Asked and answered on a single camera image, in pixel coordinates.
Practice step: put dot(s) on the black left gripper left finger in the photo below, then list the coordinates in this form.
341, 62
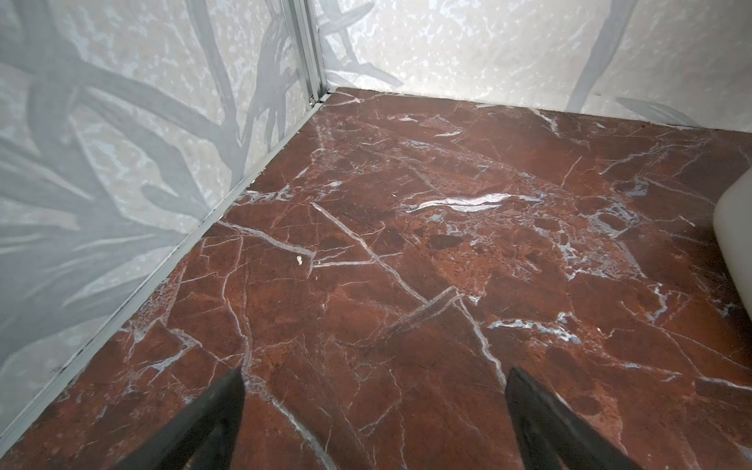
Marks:
202, 436

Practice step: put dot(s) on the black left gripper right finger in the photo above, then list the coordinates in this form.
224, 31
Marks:
550, 435

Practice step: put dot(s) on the aluminium frame profiles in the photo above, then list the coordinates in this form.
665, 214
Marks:
127, 128

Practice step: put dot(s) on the white plastic trash bin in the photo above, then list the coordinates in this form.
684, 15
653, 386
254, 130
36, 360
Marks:
732, 223

